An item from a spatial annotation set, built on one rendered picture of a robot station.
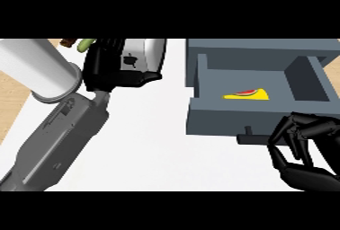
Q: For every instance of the brown food item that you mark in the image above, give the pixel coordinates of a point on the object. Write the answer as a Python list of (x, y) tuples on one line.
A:
[(69, 42)]

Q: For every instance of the green vegetable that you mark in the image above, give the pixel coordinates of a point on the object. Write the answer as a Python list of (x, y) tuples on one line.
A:
[(85, 44)]

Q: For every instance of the grey drawer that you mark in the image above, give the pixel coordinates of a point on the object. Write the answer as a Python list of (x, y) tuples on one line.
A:
[(252, 79)]

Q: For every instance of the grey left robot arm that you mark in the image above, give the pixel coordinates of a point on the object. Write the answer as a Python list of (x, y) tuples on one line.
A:
[(58, 140)]

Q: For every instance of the yellow wedge with watermelon print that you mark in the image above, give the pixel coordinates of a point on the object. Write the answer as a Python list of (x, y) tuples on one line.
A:
[(259, 95)]

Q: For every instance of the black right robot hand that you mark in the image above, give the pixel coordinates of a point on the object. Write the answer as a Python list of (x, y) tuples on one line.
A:
[(305, 175)]

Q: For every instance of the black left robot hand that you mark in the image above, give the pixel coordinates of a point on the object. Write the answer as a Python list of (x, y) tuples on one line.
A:
[(101, 75)]

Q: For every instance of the grey cabinet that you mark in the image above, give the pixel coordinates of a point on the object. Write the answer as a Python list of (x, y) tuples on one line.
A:
[(261, 48)]

